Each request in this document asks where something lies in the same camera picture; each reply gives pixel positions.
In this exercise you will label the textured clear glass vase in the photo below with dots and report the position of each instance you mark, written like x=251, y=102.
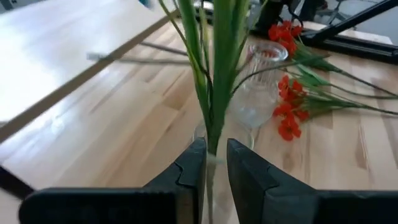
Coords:
x=261, y=90

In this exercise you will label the smooth clear glass vase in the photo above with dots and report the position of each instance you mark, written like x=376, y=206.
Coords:
x=221, y=193

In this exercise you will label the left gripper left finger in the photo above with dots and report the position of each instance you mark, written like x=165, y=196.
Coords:
x=174, y=199

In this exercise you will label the blue artificial flower bunch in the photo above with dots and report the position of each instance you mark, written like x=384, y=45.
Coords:
x=224, y=77

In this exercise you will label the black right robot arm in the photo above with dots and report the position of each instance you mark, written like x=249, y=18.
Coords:
x=270, y=15

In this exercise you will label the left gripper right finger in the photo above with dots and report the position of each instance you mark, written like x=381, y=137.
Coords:
x=267, y=199

